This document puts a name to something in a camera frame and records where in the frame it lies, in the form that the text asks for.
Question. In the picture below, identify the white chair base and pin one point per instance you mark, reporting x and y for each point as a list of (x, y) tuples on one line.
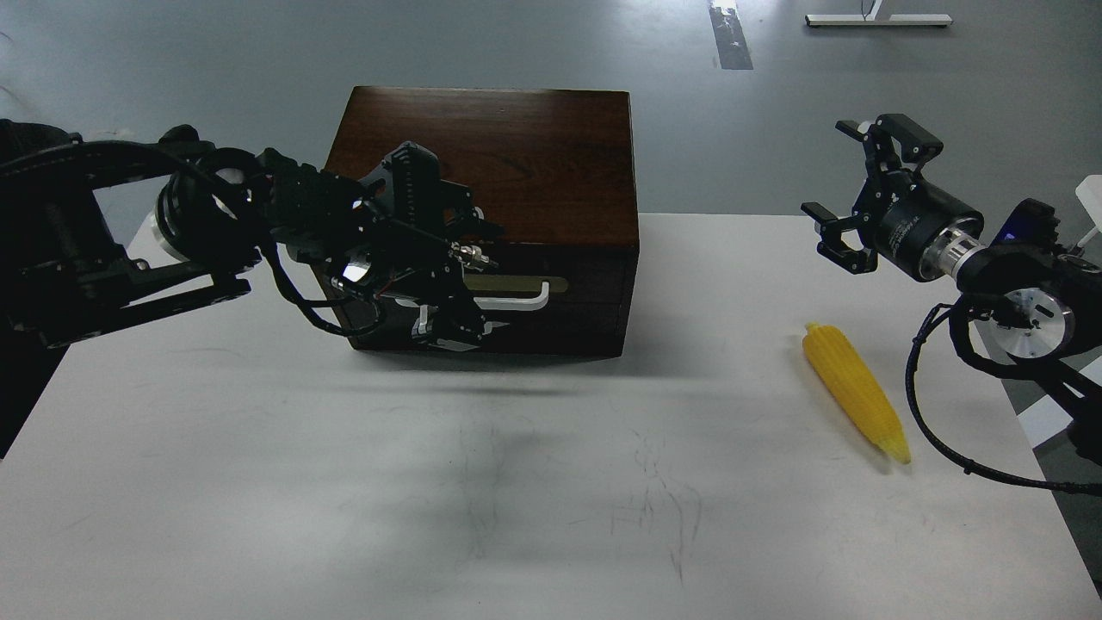
[(1088, 193)]

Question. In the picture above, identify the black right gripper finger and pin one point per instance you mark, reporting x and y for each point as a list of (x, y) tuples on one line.
[(895, 147), (831, 245)]

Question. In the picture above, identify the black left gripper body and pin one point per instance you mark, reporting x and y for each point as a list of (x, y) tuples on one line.
[(397, 234)]

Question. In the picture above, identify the wooden drawer with white handle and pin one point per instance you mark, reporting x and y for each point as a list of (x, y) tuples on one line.
[(568, 299)]

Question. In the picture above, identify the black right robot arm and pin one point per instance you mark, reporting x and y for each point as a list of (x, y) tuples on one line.
[(1026, 303)]

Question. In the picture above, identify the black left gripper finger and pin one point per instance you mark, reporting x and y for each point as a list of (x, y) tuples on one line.
[(445, 331), (467, 231)]

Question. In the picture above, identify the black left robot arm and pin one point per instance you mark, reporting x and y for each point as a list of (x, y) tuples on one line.
[(100, 236)]

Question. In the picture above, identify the white table leg base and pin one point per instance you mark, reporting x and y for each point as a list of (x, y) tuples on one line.
[(877, 16)]

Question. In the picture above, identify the dark wooden drawer cabinet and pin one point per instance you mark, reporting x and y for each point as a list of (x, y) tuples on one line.
[(549, 166)]

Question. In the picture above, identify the yellow corn cob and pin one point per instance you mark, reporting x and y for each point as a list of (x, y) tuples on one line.
[(849, 380)]

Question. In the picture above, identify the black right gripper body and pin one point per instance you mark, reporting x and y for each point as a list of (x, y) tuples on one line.
[(906, 216)]

